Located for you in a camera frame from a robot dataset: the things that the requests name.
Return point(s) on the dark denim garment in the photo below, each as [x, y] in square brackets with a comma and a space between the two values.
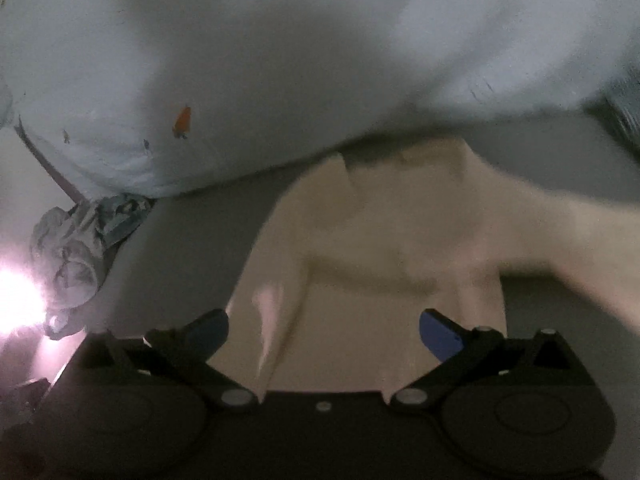
[117, 217]

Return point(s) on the folded checkered shirt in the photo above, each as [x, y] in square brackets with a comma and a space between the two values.
[617, 108]

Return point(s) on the grey blue crumpled garment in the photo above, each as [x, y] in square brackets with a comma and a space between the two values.
[70, 261]

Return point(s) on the cream beige garment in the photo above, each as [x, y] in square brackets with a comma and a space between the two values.
[330, 297]

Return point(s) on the carrot print bed sheet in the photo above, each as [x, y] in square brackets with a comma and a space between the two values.
[160, 97]

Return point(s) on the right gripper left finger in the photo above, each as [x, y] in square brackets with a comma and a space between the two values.
[179, 357]

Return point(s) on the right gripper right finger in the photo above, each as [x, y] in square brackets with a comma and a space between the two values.
[478, 358]

